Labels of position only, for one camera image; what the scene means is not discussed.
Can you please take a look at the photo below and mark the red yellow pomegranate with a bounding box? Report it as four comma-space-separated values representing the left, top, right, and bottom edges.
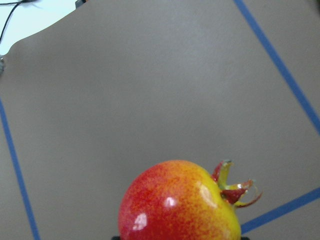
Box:
118, 160, 254, 240

